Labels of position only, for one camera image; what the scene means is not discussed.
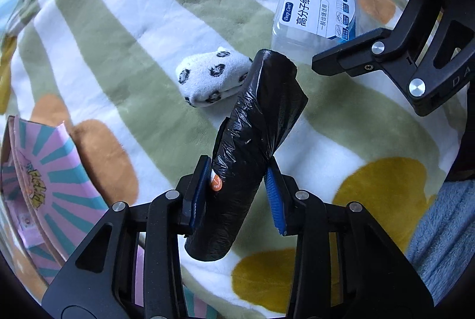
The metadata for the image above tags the clear floss pick box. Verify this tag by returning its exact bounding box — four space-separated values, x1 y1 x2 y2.
271 0 358 64

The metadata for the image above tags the black garbage bag roll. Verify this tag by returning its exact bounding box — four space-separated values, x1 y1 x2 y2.
184 49 308 262

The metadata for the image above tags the white spotted sock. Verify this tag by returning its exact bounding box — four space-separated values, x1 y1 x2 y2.
175 47 252 108

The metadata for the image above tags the pink teal cardboard box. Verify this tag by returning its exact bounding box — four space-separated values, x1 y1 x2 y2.
1 116 217 318

